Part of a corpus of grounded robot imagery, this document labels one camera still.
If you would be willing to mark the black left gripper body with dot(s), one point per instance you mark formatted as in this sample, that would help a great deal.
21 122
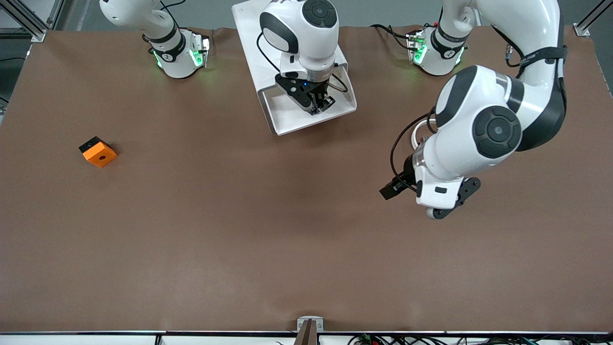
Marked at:
407 178

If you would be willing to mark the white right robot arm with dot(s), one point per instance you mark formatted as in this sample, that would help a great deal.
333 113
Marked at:
306 38

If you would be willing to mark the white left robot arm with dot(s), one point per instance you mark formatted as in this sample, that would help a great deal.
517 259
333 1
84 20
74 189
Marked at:
459 153

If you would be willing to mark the white arc-shaped part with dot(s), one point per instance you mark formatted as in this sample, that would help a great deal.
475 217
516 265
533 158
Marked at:
413 136

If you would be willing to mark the brown table cover sheet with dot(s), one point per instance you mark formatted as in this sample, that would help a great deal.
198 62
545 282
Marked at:
287 239

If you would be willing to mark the brown bar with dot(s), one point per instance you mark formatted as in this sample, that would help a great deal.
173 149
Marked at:
306 335

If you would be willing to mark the orange and black box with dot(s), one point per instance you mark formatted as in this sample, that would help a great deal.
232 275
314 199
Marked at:
100 155

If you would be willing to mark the grey metal bracket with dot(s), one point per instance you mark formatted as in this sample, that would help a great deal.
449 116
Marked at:
300 320

